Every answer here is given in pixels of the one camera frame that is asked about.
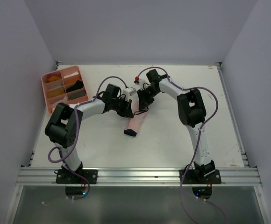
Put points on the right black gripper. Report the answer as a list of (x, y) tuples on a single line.
[(144, 101)]

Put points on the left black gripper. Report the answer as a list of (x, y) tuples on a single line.
[(126, 112)]

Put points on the pink underwear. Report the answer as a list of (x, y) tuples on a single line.
[(134, 124)]

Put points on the olive green underwear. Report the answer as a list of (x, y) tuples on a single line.
[(78, 94)]

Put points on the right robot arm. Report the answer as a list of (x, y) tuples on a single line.
[(191, 113)]

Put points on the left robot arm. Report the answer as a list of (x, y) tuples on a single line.
[(64, 125)]

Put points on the black rolled garment in tray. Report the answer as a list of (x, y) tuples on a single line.
[(78, 85)]

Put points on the white rolled garment in tray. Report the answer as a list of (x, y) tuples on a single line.
[(70, 75)]

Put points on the pink divided organizer tray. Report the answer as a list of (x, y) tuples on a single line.
[(51, 103)]

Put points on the orange rolled garment in tray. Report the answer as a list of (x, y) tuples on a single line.
[(54, 93)]

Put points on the yellow rolled garment in tray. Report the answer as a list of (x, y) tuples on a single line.
[(52, 78)]

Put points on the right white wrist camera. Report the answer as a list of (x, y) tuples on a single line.
[(140, 82)]

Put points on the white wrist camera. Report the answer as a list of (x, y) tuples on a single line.
[(140, 82), (128, 92)]

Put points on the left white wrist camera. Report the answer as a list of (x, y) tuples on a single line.
[(128, 92)]

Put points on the aluminium mounting rail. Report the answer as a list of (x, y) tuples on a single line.
[(144, 177)]

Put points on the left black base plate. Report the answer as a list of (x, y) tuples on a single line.
[(64, 176)]

